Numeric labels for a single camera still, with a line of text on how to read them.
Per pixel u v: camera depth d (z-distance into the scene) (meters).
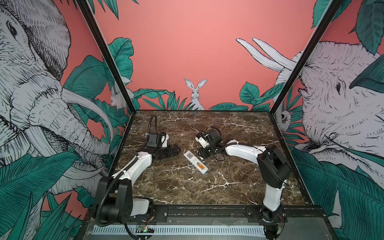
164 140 0.75
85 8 0.70
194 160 0.92
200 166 0.90
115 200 0.41
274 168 0.49
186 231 0.70
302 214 0.76
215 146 0.71
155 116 1.19
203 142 0.84
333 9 0.70
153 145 0.69
